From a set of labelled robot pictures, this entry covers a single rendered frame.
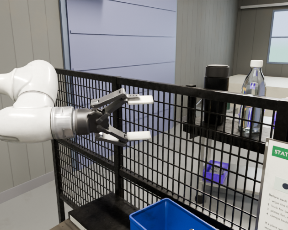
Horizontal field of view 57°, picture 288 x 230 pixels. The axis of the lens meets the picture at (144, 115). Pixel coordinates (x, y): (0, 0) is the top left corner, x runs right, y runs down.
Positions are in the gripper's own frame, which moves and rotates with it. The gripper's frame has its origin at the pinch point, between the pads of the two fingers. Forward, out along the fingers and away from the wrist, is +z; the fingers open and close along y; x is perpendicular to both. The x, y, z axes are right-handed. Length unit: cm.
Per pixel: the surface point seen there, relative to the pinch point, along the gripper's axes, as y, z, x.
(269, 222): -13.3, 28.5, -27.1
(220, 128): -3.5, 21.9, -2.0
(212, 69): 9.9, 20.2, 9.3
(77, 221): -46, -26, -4
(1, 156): -170, -132, 144
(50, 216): -203, -80, 88
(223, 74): 9.2, 23.2, 7.8
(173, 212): -33.0, 8.6, -11.7
